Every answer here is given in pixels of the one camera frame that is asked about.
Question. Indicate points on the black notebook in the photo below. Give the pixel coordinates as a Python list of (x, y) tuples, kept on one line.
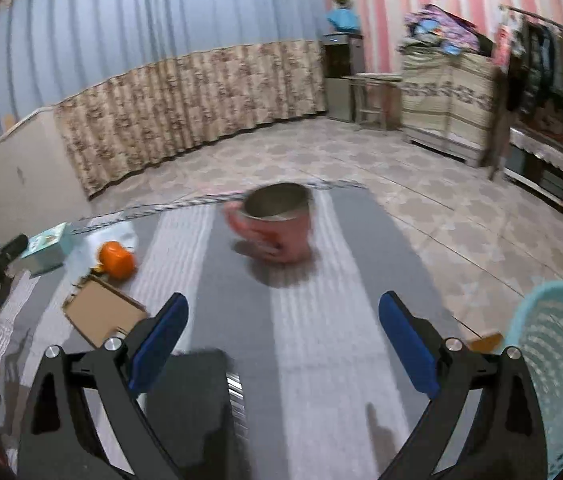
[(186, 410)]

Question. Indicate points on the small potted plant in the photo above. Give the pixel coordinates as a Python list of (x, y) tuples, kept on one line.
[(341, 1)]

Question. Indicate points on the white cabinet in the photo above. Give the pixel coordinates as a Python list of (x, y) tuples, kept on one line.
[(21, 175)]

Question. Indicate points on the row of hanging clothes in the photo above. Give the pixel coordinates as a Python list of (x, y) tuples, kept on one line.
[(556, 70)]

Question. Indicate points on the cabinet under patterned cloth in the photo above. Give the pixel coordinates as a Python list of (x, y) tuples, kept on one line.
[(446, 105)]

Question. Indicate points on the small side table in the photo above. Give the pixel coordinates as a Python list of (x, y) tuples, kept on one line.
[(376, 80)]

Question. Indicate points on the grey striped tablecloth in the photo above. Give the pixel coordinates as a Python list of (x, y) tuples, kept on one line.
[(311, 335)]

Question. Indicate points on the teal tissue box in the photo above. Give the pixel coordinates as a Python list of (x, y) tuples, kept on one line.
[(46, 250)]

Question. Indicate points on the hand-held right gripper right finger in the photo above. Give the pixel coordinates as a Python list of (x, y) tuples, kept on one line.
[(409, 345)]

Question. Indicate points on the water dispenser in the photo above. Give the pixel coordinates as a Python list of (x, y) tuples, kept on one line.
[(341, 80)]

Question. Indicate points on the light blue plastic basket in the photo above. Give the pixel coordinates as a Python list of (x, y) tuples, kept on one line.
[(561, 360)]

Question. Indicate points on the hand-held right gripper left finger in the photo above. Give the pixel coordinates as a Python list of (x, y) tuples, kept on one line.
[(159, 340)]

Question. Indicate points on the white paper sheet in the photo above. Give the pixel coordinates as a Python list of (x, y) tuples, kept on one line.
[(116, 232)]

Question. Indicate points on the pile of folded clothes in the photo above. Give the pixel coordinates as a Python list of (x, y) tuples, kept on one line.
[(436, 30)]

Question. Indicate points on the low cabinet with lace cloth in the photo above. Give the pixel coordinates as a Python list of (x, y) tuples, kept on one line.
[(551, 160)]

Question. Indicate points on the blue and floral curtain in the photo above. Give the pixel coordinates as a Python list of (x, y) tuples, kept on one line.
[(161, 60)]

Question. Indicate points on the orange fruit far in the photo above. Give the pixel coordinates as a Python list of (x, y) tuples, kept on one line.
[(116, 260)]

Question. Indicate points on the pink cup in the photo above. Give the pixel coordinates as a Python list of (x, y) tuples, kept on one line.
[(276, 235)]

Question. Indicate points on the metal clothes rack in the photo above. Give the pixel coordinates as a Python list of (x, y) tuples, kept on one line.
[(536, 16)]

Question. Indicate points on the brown board piece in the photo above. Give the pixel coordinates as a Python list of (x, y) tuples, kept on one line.
[(486, 344)]

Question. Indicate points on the brown cardboard sheet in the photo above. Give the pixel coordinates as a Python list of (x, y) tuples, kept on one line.
[(104, 310)]

